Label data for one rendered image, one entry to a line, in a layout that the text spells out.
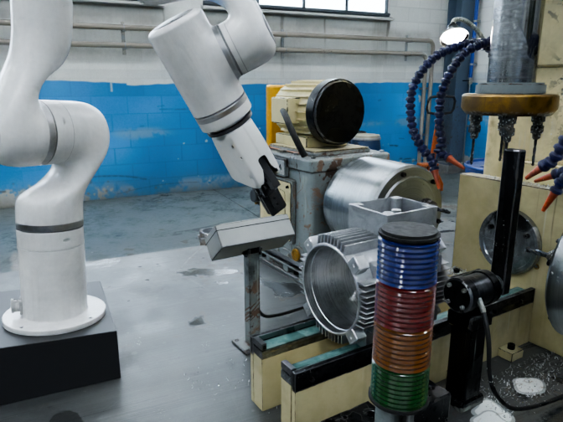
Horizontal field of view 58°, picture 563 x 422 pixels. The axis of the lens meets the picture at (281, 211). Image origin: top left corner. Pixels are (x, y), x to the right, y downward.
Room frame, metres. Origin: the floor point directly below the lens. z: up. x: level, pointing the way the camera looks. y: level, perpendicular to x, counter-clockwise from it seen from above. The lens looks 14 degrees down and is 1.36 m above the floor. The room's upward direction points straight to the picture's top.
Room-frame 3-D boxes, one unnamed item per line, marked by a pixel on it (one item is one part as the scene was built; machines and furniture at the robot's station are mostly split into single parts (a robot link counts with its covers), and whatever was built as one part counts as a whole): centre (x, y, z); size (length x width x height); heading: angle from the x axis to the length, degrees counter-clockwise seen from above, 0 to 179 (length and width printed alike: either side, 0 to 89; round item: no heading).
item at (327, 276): (0.85, -0.16, 1.01); 0.20 x 0.19 x 0.19; 122
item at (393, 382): (0.48, -0.13, 1.05); 0.06 x 0.06 x 0.04
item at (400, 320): (0.48, -0.13, 1.14); 0.06 x 0.06 x 0.04
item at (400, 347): (0.48, -0.13, 1.10); 0.06 x 0.06 x 0.04
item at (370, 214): (0.88, -0.20, 1.11); 0.12 x 0.11 x 0.07; 122
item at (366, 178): (1.32, -0.23, 1.04); 0.37 x 0.25 x 0.25; 32
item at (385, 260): (0.48, -0.13, 1.19); 0.06 x 0.06 x 0.04
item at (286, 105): (1.54, -0.06, 1.16); 0.33 x 0.26 x 0.42; 32
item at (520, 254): (1.07, -0.50, 1.01); 0.15 x 0.02 x 0.15; 32
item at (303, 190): (1.52, -0.11, 0.99); 0.35 x 0.31 x 0.37; 32
